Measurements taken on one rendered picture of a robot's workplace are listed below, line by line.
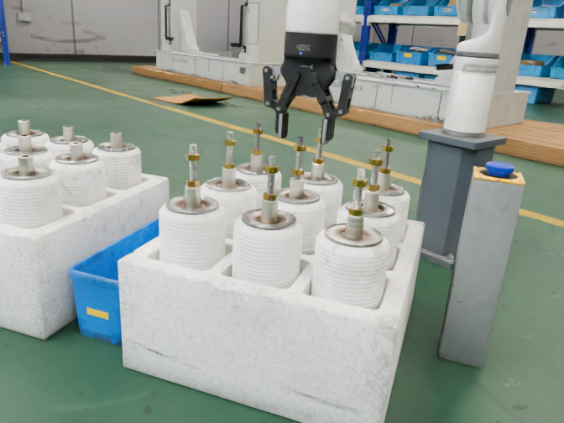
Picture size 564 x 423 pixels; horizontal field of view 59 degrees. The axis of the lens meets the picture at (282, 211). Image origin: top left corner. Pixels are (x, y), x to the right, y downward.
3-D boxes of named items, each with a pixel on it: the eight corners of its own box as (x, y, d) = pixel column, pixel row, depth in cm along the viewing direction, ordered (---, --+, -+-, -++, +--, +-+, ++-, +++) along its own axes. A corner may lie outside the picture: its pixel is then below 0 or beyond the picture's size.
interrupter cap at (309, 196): (262, 198, 78) (263, 194, 78) (289, 188, 84) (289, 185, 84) (303, 210, 74) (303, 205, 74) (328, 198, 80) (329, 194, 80)
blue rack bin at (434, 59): (447, 66, 606) (451, 48, 599) (477, 69, 580) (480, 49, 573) (425, 65, 574) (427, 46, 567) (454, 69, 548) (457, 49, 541)
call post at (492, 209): (440, 336, 89) (472, 168, 79) (481, 346, 87) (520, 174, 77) (437, 357, 83) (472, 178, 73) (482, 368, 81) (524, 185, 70)
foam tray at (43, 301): (35, 223, 127) (28, 154, 121) (170, 252, 116) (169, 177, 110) (-127, 290, 92) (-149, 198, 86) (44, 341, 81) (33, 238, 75)
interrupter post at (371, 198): (381, 212, 75) (383, 191, 74) (369, 215, 74) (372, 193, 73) (370, 207, 77) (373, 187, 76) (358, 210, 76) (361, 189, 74)
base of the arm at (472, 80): (455, 129, 122) (468, 55, 116) (491, 136, 115) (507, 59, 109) (434, 132, 116) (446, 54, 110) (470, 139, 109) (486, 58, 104)
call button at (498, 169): (483, 172, 77) (485, 159, 76) (510, 176, 76) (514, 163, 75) (483, 178, 74) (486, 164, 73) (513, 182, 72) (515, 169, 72)
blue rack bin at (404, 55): (416, 63, 636) (419, 45, 629) (443, 65, 609) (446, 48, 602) (393, 62, 604) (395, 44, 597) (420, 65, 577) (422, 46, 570)
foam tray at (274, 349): (232, 266, 110) (235, 189, 104) (411, 306, 99) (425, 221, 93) (122, 368, 76) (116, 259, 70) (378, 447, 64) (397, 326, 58)
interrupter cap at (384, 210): (405, 216, 74) (406, 211, 74) (368, 222, 70) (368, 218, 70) (371, 201, 80) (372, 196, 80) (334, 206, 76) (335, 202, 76)
